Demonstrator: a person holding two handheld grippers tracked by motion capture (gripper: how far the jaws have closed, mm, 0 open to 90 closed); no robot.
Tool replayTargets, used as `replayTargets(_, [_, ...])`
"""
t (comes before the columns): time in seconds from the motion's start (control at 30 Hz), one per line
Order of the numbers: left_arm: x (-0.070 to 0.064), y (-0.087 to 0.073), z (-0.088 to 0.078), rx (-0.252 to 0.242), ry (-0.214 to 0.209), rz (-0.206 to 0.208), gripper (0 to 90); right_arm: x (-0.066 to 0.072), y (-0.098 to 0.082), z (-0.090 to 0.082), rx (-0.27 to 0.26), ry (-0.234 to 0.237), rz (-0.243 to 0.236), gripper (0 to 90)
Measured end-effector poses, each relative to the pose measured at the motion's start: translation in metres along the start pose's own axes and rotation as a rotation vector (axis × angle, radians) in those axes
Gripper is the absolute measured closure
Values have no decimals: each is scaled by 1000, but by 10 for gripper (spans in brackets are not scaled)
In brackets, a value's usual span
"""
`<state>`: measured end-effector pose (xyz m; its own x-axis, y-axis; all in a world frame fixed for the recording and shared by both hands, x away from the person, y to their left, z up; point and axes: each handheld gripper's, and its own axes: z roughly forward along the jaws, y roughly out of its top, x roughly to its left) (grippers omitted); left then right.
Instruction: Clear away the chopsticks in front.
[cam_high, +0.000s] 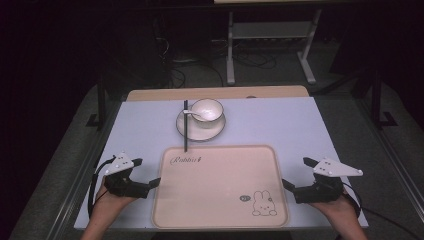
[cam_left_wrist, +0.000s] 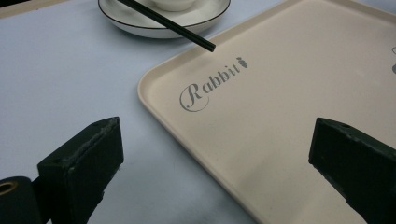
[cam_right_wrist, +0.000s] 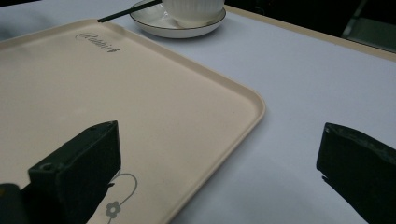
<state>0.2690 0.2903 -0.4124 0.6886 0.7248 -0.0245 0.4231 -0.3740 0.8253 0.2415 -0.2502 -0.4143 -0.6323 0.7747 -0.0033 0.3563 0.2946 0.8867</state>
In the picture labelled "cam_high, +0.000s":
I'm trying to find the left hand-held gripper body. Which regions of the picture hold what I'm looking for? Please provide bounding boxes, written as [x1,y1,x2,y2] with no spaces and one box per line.
[103,151,151,200]

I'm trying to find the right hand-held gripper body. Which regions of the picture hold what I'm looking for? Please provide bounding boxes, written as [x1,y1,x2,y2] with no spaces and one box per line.
[294,157,364,205]

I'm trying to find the person's left hand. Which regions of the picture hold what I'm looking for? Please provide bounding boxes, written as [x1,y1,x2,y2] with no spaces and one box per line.
[95,183,138,218]

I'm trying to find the person's right hand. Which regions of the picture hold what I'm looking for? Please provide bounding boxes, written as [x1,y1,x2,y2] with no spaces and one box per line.
[309,190,356,219]

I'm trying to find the white table mat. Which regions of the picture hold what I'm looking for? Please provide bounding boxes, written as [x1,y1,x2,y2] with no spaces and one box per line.
[73,96,370,231]

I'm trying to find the black chopstick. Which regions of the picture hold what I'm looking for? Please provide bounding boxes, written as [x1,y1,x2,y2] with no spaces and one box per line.
[185,99,190,153]
[183,99,188,153]

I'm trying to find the beige tray with rabbit print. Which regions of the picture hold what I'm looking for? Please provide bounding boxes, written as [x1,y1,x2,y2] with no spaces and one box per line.
[151,144,290,231]

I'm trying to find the black metal stand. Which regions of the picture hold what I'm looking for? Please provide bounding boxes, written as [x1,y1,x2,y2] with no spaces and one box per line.
[85,74,108,130]
[370,68,400,130]

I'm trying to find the white plate with dark rim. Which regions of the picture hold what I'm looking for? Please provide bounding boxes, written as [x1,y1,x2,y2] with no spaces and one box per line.
[175,107,227,142]

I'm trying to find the white ceramic spoon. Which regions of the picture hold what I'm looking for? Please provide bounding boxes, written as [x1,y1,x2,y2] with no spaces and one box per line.
[182,109,210,122]

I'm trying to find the white bowl with dark rim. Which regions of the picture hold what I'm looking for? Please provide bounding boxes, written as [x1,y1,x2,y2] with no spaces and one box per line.
[190,97,225,130]

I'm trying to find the wooden table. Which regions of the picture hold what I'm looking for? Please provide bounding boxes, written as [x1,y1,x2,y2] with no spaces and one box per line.
[126,85,310,102]

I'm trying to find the white metal stand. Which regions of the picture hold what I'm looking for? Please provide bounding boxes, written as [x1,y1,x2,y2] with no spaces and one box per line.
[225,8,323,87]

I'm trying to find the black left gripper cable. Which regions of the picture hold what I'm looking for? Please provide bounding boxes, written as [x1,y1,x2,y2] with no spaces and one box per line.
[86,155,116,218]

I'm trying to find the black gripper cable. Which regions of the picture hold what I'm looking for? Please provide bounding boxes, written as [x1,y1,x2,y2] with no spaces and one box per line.
[86,155,116,218]
[341,182,424,240]

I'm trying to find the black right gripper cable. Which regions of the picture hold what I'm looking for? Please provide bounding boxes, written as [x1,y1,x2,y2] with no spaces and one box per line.
[341,182,424,240]

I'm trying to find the black floor cables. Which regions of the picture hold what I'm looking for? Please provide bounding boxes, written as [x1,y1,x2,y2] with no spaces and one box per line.
[232,49,278,70]

